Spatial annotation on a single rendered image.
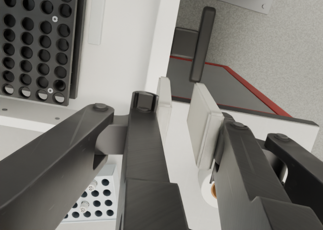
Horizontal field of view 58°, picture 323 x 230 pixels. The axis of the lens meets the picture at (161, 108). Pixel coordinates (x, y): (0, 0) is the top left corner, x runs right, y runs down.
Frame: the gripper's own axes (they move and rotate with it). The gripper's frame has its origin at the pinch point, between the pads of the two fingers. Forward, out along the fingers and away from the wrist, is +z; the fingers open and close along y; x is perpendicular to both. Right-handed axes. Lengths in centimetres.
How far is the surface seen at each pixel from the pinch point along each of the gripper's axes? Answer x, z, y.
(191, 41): 3.7, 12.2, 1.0
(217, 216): -26.0, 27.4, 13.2
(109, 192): -23.1, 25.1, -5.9
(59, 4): 4.8, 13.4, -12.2
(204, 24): 5.4, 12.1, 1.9
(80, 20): 3.5, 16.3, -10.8
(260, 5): 17, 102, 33
